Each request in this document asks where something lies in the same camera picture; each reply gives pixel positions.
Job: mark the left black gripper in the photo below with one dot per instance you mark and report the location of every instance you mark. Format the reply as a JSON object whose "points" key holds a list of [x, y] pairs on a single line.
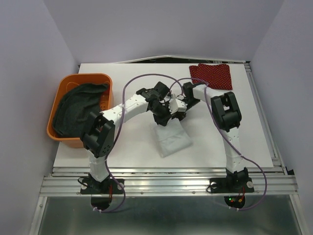
{"points": [[164, 120]]}

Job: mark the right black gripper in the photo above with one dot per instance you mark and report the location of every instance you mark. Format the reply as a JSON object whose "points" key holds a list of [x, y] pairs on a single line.
{"points": [[179, 115]]}

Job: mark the red polka dot skirt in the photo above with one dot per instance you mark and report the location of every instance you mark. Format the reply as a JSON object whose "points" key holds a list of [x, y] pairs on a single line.
{"points": [[217, 76]]}

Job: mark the white skirt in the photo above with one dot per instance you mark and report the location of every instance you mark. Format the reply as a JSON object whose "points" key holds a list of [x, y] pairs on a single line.
{"points": [[171, 138]]}

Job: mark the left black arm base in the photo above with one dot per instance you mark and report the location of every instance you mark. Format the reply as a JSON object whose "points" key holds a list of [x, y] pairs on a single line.
{"points": [[90, 186]]}

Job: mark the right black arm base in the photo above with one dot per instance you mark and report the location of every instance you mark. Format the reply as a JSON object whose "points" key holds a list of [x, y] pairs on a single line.
{"points": [[232, 183]]}

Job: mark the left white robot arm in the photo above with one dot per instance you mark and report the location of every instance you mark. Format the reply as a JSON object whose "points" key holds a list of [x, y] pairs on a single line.
{"points": [[100, 130]]}

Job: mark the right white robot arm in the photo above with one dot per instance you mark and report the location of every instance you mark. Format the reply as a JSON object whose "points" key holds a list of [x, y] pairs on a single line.
{"points": [[226, 115]]}

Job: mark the orange plastic bin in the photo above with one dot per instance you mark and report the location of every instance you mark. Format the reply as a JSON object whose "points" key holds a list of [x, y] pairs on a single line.
{"points": [[67, 84]]}

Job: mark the dark grey dotted skirt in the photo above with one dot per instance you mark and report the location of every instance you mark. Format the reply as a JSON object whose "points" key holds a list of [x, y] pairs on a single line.
{"points": [[74, 108]]}

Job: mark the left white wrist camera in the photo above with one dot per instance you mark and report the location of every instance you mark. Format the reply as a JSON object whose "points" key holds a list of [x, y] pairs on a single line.
{"points": [[176, 105]]}

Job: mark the aluminium mounting rail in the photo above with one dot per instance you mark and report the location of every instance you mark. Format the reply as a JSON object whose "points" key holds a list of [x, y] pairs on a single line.
{"points": [[167, 181]]}

